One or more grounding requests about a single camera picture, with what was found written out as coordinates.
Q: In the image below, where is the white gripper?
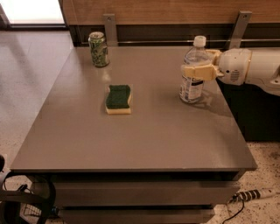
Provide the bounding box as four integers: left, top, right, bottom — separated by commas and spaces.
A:
181, 48, 252, 86

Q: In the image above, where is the clear plastic water bottle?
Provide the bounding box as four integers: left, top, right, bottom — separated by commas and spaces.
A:
179, 36, 211, 103

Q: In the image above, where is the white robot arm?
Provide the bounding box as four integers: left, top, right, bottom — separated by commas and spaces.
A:
181, 48, 280, 96

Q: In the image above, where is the green and yellow sponge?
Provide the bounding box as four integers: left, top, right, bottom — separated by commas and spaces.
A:
105, 85, 131, 115

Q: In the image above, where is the green soda can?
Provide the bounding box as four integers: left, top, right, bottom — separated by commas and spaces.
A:
88, 31, 109, 67

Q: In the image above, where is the white power strip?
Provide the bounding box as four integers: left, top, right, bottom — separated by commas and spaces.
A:
229, 188, 277, 203

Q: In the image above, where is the grey upper drawer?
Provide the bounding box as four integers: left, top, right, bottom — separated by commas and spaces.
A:
54, 181, 239, 207

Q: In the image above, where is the grey drawer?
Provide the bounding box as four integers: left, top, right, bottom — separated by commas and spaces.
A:
54, 181, 239, 207
59, 209, 214, 224

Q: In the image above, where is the grey lower drawer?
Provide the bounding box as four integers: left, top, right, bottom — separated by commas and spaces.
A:
59, 209, 214, 224

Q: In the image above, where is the right metal bracket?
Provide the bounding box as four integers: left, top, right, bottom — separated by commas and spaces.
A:
228, 10, 252, 49

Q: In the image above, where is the metal bracket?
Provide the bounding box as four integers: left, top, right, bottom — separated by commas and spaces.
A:
103, 14, 118, 46
228, 10, 252, 49

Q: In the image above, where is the left metal bracket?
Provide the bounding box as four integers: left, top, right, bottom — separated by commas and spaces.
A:
103, 14, 118, 46

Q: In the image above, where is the wooden wall panel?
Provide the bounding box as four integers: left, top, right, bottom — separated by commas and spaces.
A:
62, 0, 280, 25

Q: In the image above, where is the black power cable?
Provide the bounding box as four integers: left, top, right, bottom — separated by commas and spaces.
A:
221, 199, 246, 224

